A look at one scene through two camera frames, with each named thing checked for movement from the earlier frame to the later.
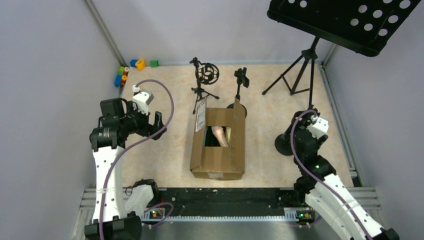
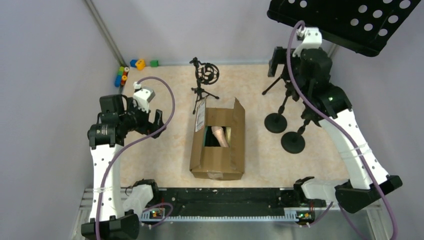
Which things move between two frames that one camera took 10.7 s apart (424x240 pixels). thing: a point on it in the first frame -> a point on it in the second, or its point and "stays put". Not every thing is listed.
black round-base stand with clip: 240,73 -> 277,123
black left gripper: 147,124 stays put
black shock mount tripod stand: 206,73 stays put
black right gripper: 298,133 -> 276,62
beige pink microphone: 219,132 stays put
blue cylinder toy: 118,80 stays put
